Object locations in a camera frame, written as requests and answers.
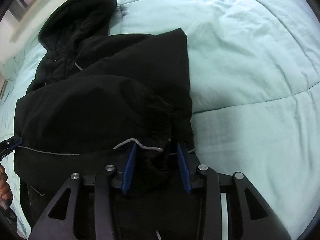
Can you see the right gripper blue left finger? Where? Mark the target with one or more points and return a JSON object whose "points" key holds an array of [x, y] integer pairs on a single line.
{"points": [[128, 170]]}

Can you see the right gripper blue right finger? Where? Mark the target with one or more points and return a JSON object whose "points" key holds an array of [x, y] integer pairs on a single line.
{"points": [[184, 170]]}

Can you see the black hooded jacket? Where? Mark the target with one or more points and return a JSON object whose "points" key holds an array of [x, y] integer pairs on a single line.
{"points": [[94, 95]]}

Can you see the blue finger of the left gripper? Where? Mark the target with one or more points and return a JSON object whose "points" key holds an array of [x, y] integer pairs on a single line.
{"points": [[13, 141]]}

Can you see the light green quilted comforter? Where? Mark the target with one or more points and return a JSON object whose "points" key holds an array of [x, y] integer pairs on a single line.
{"points": [[254, 71]]}

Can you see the person's left hand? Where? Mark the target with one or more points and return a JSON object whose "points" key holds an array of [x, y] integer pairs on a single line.
{"points": [[5, 190]]}

